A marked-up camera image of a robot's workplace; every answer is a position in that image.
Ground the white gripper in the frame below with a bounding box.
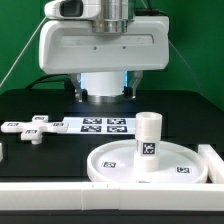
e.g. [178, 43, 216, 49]
[39, 16, 169, 102]

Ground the white cross-shaped table base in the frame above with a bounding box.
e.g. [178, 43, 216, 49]
[1, 115, 69, 145]

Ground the white round table top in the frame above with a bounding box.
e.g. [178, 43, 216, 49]
[87, 139, 208, 184]

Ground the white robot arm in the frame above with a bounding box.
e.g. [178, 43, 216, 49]
[39, 0, 169, 103]

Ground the white marker sheet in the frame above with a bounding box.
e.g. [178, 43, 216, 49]
[63, 117, 135, 135]

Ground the black cable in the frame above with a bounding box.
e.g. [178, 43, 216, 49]
[25, 73, 69, 90]

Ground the white cable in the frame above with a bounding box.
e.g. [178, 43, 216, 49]
[0, 16, 48, 88]

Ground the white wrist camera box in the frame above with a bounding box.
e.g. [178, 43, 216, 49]
[44, 0, 101, 19]

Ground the white front fence rail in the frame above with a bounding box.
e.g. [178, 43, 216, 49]
[0, 182, 224, 211]

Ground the white fence rail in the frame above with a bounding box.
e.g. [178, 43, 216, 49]
[198, 144, 224, 184]
[0, 182, 224, 211]

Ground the white right fence rail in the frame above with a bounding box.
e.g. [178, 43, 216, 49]
[198, 144, 224, 184]

